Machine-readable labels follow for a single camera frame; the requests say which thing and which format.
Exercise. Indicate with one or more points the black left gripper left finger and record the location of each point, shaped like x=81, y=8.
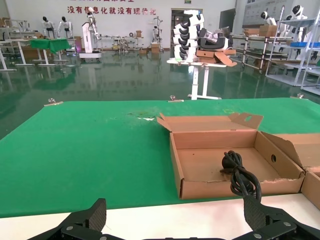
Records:
x=95, y=217

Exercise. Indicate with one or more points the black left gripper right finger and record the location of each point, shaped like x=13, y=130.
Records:
x=257, y=217

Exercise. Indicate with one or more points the white mobile robot with arm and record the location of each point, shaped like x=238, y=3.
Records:
x=88, y=37

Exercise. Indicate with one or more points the empty open cardboard box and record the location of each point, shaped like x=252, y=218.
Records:
x=200, y=162

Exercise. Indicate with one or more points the flat cardboard box on desk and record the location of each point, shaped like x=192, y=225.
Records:
x=207, y=55

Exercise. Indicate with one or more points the small cardboard box on floor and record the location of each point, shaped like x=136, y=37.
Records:
x=155, y=48

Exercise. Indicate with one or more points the cardboard box on rack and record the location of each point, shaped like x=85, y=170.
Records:
x=267, y=31

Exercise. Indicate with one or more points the green felt table cloth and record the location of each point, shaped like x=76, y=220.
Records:
x=75, y=155

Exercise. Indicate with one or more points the silver binder clip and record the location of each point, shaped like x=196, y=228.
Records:
x=299, y=97
x=52, y=103
x=175, y=100

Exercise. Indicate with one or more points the white standing desk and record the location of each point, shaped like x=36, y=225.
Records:
x=196, y=80

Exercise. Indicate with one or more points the white metal shelf rack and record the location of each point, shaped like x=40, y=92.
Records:
x=298, y=57

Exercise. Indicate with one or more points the blue plastic bin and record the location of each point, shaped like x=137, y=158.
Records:
x=305, y=45

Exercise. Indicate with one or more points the black and white robot shell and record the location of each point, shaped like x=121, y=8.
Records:
x=217, y=42

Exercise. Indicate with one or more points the table with green cloth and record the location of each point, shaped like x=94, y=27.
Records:
x=50, y=43

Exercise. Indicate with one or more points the small humanoid robot on stand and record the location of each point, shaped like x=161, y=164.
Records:
x=157, y=33

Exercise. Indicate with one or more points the white humanoid robot black head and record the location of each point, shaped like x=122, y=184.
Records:
x=48, y=25
x=65, y=25

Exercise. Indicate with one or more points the stacked white robot shells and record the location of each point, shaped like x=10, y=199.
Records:
x=188, y=32

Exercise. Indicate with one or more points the white humanoid robot black visor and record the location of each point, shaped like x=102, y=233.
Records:
x=267, y=18
x=298, y=12

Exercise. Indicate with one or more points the black door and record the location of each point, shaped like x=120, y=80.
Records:
x=227, y=20

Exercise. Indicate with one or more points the dark pipe frame rack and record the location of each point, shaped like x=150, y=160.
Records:
x=255, y=50

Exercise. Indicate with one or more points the white frame workbench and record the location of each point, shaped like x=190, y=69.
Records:
x=20, y=50

